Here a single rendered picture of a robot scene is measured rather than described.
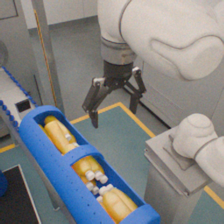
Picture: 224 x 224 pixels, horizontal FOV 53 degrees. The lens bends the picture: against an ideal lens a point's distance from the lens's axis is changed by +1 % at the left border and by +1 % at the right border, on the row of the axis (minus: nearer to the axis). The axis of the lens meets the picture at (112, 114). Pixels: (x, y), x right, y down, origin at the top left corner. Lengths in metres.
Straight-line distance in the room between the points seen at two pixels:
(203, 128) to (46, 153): 0.76
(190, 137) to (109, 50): 0.73
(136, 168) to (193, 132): 1.50
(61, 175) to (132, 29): 0.82
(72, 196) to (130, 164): 1.60
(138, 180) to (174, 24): 2.20
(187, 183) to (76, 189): 0.56
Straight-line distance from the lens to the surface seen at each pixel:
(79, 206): 1.02
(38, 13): 1.71
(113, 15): 0.45
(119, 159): 2.60
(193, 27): 0.34
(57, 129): 1.28
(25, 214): 2.25
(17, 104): 1.72
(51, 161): 1.15
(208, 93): 2.29
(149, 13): 0.38
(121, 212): 0.97
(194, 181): 1.27
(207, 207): 2.48
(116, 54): 0.52
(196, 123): 1.13
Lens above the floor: 2.08
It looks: 42 degrees down
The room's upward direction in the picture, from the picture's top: straight up
